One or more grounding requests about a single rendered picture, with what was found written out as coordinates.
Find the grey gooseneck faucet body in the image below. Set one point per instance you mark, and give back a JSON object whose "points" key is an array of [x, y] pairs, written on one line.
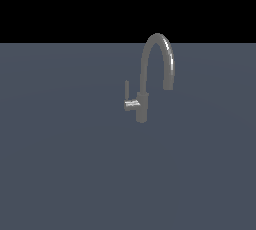
{"points": [[142, 107]]}

